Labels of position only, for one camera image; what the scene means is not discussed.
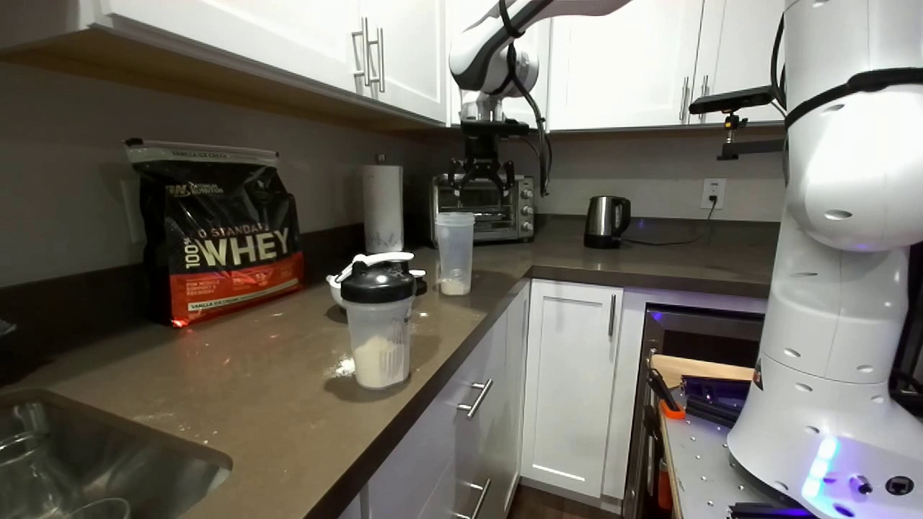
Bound light wooden board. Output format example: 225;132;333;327
653;355;753;386

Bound silver toaster oven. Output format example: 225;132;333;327
432;174;533;244

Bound black whey protein bag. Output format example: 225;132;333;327
124;138;307;328

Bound clear shaker bottle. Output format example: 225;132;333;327
435;213;477;298

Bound white paper towel roll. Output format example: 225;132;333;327
365;164;404;255

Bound black camera on stand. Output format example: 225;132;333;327
691;87;784;161

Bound shaker bottle with black lid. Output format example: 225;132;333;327
340;262;415;389

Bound stainless electric kettle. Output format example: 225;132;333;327
584;197;633;247

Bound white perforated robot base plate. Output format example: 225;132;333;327
659;412;923;519

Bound white wall outlet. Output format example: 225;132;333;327
701;180;727;207

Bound white upper cabinets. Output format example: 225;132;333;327
0;0;784;129

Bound stainless steel sink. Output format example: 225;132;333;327
0;391;232;519

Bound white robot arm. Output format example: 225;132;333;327
691;0;923;519

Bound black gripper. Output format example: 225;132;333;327
440;122;520;207

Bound orange handled bar clamp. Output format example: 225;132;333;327
646;367;688;422

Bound grey lower cabinet fronts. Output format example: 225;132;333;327
346;280;637;519

